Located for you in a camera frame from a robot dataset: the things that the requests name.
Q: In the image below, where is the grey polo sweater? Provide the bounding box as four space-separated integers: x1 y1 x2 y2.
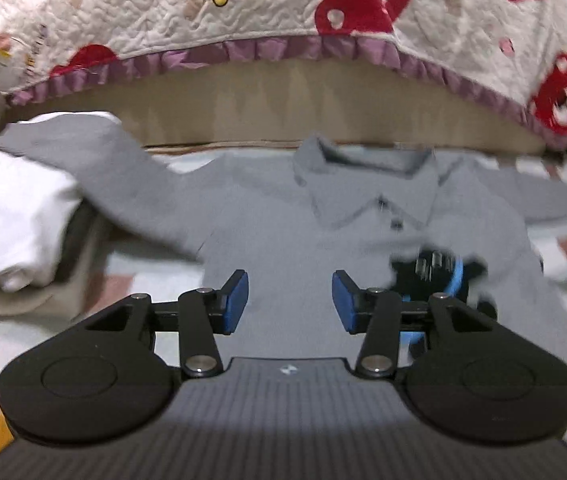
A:
0 114 567 363

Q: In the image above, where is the checkered pink white blanket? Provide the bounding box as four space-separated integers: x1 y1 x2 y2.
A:
0 148 567 461

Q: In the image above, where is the beige mattress side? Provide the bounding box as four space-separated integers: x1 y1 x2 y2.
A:
6 60 545 155

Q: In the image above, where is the white quilt with red hearts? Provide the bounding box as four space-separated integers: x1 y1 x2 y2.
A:
0 0 567 148

